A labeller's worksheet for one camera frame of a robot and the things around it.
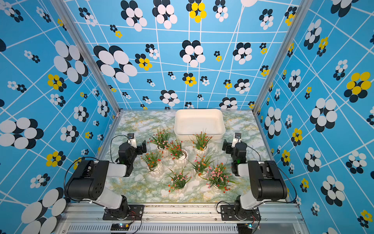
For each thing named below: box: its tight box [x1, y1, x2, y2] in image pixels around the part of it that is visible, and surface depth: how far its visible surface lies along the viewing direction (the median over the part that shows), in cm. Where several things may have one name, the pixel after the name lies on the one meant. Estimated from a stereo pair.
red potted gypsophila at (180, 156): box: [166, 139, 188, 167], surface depth 88 cm
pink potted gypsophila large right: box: [200, 162, 240, 194], surface depth 74 cm
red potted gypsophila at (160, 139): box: [147, 127, 171, 158], surface depth 89 cm
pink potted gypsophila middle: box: [187, 154, 215, 180], surface depth 79 cm
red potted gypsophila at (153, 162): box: [140, 150, 165, 178], surface depth 83 cm
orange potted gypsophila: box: [188, 127, 214, 156], surface depth 90 cm
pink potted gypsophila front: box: [166, 166, 193, 193], surface depth 75 cm
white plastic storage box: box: [174, 109, 226, 140], surface depth 114 cm
